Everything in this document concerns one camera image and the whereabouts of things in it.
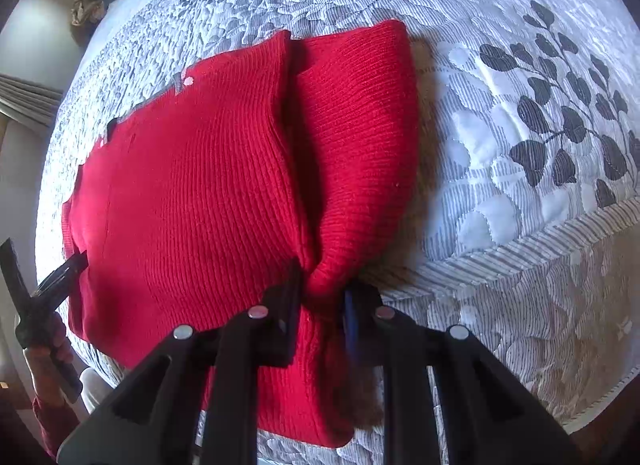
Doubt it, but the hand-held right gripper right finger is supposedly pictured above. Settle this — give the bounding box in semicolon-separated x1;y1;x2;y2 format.
341;285;586;465

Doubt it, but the person's left forearm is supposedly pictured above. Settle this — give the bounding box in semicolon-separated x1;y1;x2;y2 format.
30;394;83;461

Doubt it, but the red knitted sweater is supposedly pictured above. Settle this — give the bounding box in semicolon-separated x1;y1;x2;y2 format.
61;19;421;448

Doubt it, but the camouflage cloth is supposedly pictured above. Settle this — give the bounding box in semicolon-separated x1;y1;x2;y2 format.
70;0;109;28

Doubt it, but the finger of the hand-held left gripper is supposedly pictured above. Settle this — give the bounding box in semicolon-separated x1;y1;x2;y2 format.
36;251;90;308

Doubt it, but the person's left hand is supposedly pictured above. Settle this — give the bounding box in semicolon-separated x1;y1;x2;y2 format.
22;314;77;407

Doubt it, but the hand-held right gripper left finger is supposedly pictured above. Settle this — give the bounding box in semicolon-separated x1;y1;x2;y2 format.
56;262;305;465

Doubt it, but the beige curtain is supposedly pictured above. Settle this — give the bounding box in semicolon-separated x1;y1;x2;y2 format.
0;72;64;134

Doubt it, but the grey leaf-print quilted bedspread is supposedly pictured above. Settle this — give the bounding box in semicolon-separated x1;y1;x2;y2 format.
34;0;640;465

